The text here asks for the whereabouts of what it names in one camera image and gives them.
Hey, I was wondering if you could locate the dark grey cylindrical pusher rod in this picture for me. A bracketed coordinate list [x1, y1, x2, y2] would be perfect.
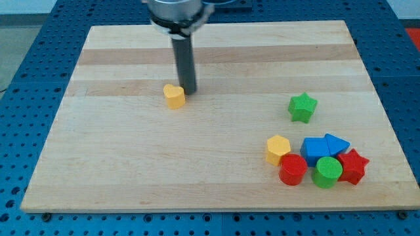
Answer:
[171, 37, 197, 95]

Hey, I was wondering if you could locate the red cylinder block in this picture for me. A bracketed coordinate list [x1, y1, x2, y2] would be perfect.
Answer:
[278, 153, 308, 186]

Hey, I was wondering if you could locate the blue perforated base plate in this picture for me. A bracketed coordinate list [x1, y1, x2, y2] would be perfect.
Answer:
[1, 0, 419, 235]

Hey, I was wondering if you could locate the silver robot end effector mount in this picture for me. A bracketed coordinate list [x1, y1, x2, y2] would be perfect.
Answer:
[147, 0, 215, 37]

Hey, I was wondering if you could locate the blue cube block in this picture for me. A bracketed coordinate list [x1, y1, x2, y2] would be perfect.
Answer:
[301, 137, 330, 167]

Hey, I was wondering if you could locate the green star block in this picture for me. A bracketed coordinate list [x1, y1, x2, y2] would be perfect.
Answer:
[287, 92, 318, 123]

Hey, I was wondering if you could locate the yellow heart block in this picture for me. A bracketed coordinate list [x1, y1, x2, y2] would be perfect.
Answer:
[163, 84, 186, 109]

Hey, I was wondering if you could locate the blue triangle block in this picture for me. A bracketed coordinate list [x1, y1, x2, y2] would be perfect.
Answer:
[324, 133, 350, 157]

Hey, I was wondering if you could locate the red star block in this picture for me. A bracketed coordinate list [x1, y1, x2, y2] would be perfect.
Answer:
[337, 148, 369, 185]

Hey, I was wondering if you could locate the green cylinder block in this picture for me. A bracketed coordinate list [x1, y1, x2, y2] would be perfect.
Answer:
[312, 157, 343, 189]

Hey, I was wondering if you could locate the yellow hexagon block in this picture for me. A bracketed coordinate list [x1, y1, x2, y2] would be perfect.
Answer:
[266, 135, 291, 166]

